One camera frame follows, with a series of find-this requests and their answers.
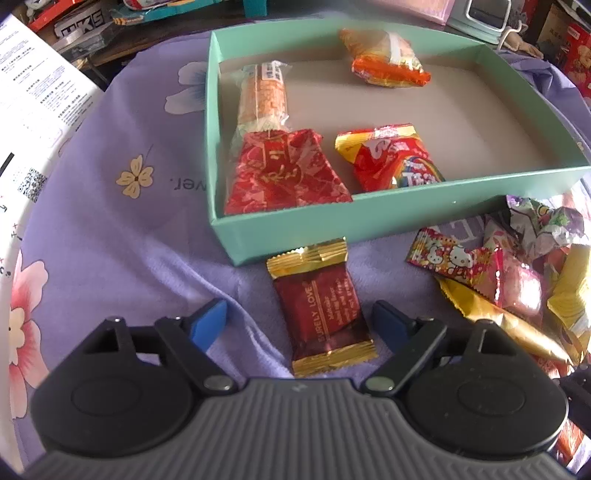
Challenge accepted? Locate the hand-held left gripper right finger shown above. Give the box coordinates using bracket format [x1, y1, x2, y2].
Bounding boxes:
[360, 299, 525, 396]

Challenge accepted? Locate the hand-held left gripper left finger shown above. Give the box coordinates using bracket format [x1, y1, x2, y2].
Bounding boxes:
[83, 298, 234, 394]

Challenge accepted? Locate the dark red gold snack packet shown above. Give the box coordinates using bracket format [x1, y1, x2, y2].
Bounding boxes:
[266, 237, 376, 378]

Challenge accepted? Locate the teal cardboard box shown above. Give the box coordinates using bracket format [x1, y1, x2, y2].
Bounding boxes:
[205, 17, 591, 267]

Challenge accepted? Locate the yellow snack packet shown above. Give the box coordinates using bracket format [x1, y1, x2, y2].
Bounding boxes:
[547, 244, 591, 337]

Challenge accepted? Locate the red cartoon cat snack packet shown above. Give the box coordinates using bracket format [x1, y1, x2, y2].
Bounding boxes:
[406, 227, 504, 301]

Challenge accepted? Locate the purple floral cloth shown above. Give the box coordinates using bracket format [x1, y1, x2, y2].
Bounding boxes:
[0, 28, 591, 480]

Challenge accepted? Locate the pink snack packet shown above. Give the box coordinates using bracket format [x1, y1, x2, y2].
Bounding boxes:
[489, 249, 546, 319]

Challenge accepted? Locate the red yellow rainbow candy packet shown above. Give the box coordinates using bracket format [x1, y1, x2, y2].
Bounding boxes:
[335, 123, 446, 192]

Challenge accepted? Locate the red patterned snack packet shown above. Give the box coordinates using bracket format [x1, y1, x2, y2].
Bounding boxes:
[224, 128, 354, 215]

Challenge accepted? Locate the crumpled silver purple snack packet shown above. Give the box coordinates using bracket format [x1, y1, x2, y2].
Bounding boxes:
[505, 196, 591, 259]

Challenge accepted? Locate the long orange cracker packet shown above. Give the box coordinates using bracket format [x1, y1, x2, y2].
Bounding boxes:
[233, 60, 294, 139]

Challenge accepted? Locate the orange snack packet clear window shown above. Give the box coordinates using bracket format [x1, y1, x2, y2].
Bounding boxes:
[338, 28, 431, 88]

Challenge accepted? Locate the white instruction sheet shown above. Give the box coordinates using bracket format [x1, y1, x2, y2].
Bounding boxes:
[0, 14, 105, 287]

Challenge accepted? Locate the beige cloth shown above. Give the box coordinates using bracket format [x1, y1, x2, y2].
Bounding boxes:
[499, 25, 546, 58]

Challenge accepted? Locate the light green appliance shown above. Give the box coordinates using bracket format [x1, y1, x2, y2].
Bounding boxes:
[450, 0, 513, 44]

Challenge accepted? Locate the drawing mat toy box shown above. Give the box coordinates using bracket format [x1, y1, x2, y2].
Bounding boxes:
[111, 0, 204, 24]

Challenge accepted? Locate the red cookie tin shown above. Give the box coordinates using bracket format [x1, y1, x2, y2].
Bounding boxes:
[554, 21, 591, 100]

